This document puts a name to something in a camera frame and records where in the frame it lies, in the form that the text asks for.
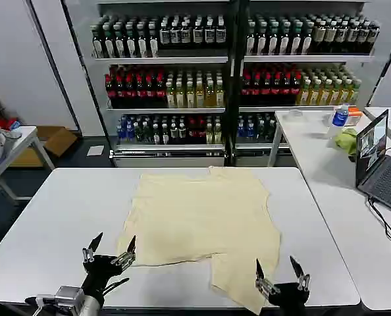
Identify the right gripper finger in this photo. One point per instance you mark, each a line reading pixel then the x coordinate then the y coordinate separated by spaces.
pixel 303 282
pixel 264 284

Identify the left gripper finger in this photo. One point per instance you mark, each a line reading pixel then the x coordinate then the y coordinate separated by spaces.
pixel 89 253
pixel 127 256

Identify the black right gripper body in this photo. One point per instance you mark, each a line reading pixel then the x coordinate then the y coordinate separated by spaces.
pixel 289 296

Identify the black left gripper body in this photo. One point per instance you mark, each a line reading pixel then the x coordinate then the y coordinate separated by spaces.
pixel 101 268

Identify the cream yellow shirt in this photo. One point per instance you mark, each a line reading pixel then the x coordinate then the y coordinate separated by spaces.
pixel 198 217

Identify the white paper sheet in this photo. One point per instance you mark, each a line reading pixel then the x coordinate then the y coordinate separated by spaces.
pixel 94 151

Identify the brown cardboard box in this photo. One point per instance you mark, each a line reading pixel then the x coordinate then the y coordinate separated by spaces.
pixel 55 141

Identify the white cluttered side table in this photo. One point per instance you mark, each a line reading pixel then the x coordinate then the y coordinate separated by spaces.
pixel 21 141

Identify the grey open laptop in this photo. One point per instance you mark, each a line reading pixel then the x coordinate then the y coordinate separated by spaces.
pixel 386 177

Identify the green crumpled cloth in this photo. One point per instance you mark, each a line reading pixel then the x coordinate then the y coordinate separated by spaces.
pixel 346 141

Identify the clear water bottle blue label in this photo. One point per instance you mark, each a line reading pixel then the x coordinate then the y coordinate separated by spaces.
pixel 338 120

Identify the orange and white box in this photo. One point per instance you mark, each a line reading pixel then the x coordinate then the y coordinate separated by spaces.
pixel 355 116

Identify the shelf rack with bottles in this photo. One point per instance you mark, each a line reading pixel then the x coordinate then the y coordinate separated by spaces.
pixel 297 79
pixel 169 82

